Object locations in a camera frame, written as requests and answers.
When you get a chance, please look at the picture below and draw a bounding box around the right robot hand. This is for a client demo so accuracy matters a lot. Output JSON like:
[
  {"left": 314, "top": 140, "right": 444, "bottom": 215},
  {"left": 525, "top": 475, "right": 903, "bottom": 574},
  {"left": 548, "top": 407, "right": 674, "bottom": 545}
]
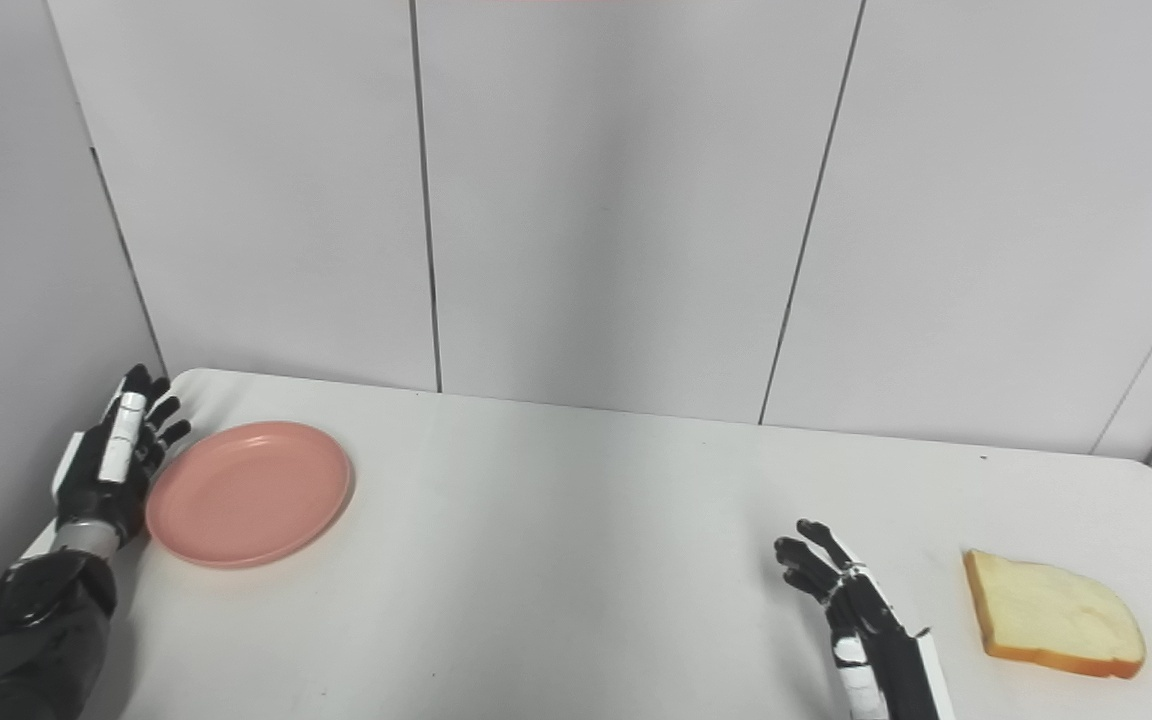
[{"left": 774, "top": 519, "right": 957, "bottom": 720}]

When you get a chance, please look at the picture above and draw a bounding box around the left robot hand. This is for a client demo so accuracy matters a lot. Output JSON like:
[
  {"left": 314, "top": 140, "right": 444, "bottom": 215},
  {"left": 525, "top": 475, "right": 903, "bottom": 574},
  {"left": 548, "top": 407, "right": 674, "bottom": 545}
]
[{"left": 52, "top": 364, "right": 192, "bottom": 547}]

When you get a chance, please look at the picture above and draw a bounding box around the pink plate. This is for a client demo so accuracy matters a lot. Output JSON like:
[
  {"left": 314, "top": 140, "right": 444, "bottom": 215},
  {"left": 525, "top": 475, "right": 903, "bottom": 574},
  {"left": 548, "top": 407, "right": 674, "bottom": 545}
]
[{"left": 145, "top": 421, "right": 355, "bottom": 570}]

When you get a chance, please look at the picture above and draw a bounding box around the slice of bread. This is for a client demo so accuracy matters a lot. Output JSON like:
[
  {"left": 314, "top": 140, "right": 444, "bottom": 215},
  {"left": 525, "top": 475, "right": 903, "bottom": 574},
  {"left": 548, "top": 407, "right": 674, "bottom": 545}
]
[{"left": 963, "top": 548, "right": 1147, "bottom": 681}]

